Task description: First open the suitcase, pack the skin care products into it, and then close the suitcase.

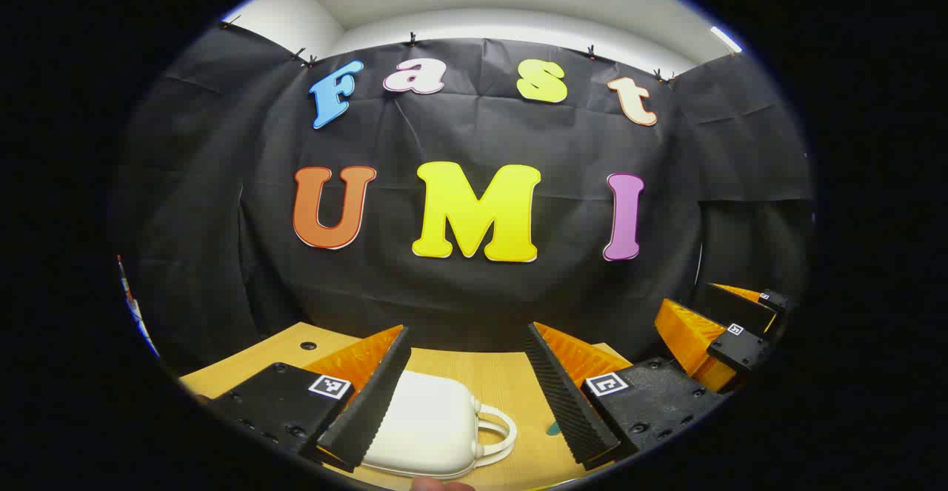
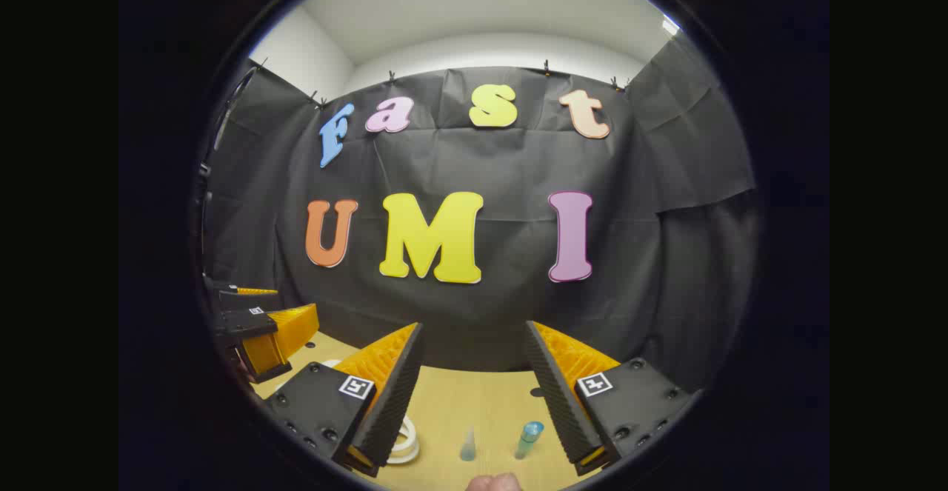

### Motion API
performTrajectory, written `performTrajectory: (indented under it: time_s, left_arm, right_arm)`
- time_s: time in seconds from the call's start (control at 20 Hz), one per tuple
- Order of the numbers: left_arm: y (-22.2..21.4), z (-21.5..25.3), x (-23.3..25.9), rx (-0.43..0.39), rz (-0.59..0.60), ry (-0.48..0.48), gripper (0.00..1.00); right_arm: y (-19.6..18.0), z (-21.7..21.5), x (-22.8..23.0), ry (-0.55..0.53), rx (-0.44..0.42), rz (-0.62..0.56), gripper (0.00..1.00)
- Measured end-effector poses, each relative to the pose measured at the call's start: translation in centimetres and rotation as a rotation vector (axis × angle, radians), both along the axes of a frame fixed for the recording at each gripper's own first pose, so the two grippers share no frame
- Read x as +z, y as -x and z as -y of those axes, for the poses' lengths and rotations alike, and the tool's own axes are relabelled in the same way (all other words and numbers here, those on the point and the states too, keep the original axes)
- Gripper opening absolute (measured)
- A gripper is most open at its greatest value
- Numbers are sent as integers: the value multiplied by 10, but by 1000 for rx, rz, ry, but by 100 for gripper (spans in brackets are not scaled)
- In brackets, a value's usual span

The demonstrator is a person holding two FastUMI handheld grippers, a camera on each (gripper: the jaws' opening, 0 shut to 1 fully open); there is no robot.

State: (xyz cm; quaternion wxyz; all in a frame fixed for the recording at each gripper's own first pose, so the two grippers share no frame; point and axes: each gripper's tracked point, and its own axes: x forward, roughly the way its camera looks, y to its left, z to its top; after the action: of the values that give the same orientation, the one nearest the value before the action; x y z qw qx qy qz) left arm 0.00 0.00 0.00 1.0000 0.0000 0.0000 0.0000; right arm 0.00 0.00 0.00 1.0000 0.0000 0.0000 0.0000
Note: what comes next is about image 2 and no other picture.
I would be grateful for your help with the white blue skincare tube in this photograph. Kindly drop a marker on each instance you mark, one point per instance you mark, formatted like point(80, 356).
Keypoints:
point(529, 439)

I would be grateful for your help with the black backdrop cloth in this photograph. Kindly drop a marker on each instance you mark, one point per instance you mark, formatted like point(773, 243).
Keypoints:
point(503, 165)

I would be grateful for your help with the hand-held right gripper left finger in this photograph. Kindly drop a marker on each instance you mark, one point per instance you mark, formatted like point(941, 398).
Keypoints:
point(392, 395)

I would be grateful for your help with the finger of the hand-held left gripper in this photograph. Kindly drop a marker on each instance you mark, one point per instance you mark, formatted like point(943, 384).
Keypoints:
point(248, 300)
point(244, 324)

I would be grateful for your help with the small clear bottle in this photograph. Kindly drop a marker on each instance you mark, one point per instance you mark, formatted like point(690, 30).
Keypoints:
point(468, 448)

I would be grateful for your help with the small ceiling light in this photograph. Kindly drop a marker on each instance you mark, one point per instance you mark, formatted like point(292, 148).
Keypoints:
point(670, 26)

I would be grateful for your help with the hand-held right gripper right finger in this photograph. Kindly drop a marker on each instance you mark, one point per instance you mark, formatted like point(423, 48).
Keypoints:
point(555, 395)

